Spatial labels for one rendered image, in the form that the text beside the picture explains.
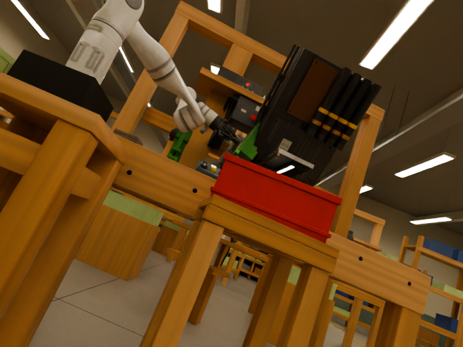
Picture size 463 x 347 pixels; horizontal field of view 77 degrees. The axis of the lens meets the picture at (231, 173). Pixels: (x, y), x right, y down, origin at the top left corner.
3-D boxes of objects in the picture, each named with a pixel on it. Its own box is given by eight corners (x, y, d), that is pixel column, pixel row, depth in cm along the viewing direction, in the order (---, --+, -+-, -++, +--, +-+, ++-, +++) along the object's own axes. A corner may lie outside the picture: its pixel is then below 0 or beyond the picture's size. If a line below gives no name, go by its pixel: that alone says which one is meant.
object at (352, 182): (340, 261, 171) (381, 121, 194) (96, 154, 150) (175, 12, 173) (331, 259, 180) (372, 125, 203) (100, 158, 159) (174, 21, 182)
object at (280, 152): (312, 171, 115) (314, 164, 116) (276, 154, 113) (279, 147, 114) (275, 184, 153) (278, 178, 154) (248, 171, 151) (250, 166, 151)
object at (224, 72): (240, 87, 167) (244, 76, 169) (215, 74, 165) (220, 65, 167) (236, 92, 174) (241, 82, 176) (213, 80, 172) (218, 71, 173)
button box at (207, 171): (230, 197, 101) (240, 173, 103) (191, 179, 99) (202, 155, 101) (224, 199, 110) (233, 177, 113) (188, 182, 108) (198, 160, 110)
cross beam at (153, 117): (333, 208, 186) (337, 195, 188) (141, 118, 167) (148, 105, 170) (328, 208, 191) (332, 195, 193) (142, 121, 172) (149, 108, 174)
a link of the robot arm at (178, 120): (181, 116, 133) (198, 108, 132) (182, 138, 110) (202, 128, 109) (171, 99, 128) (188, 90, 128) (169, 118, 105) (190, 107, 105)
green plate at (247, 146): (246, 168, 128) (273, 133, 134) (232, 156, 127) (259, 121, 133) (239, 172, 139) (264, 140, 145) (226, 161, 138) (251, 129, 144)
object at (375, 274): (424, 315, 110) (433, 277, 114) (30, 147, 89) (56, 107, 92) (395, 305, 124) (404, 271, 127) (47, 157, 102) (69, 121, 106)
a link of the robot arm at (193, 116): (209, 126, 110) (175, 65, 94) (187, 137, 111) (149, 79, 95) (205, 115, 117) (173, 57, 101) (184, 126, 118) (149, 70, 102)
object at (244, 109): (258, 130, 161) (267, 107, 165) (231, 117, 159) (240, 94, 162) (251, 136, 173) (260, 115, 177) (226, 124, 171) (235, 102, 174)
